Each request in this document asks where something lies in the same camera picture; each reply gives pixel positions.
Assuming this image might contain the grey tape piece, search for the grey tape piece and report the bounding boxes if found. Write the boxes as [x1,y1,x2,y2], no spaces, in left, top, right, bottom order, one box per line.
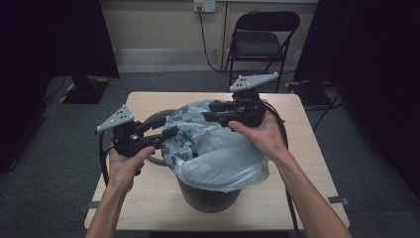
[77,200,100,212]
[327,195,350,205]

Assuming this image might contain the black stand base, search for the black stand base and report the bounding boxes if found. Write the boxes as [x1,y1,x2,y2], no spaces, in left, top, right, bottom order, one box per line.
[58,73,110,105]

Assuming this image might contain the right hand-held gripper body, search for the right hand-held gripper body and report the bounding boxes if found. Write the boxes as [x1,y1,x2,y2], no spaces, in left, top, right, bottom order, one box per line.
[226,71,280,128]

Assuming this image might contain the black plastic trash bin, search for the black plastic trash bin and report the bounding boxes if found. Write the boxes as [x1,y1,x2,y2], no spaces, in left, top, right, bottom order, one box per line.
[176,177,242,214]

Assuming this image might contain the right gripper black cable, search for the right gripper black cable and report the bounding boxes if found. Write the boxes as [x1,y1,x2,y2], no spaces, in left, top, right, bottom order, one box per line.
[263,102,301,238]

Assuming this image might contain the person's left hand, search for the person's left hand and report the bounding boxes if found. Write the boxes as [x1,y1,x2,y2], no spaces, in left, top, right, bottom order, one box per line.
[108,146,156,194]

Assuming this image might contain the black floor cables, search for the black floor cables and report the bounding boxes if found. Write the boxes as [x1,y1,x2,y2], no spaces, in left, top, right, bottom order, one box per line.
[311,82,345,133]

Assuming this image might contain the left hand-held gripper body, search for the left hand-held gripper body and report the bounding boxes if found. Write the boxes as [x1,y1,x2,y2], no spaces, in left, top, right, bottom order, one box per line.
[95,104,157,158]

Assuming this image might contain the white wall socket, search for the white wall socket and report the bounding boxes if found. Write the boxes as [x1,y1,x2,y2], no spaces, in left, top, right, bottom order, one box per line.
[193,0,217,14]

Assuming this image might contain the black folding chair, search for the black folding chair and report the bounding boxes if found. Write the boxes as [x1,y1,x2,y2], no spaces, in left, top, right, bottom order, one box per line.
[224,10,301,93]

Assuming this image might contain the black power cable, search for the black power cable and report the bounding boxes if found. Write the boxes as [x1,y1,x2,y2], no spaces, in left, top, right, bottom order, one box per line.
[197,6,231,73]

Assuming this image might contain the black plastic bin ring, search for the black plastic bin ring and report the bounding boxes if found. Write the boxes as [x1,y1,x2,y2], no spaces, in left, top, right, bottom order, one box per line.
[143,108,179,168]

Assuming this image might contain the person's right hand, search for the person's right hand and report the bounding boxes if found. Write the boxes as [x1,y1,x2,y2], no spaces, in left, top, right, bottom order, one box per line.
[227,110,288,162]

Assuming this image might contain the white printed plastic trash bag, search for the white printed plastic trash bag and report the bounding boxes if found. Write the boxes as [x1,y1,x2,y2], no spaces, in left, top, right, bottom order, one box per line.
[160,98,270,193]

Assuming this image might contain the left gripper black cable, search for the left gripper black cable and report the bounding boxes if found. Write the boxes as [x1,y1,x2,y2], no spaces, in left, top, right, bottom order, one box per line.
[98,130,112,186]

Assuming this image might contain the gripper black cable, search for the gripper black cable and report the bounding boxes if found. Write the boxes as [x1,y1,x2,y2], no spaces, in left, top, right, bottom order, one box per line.
[98,130,112,186]
[263,102,301,238]

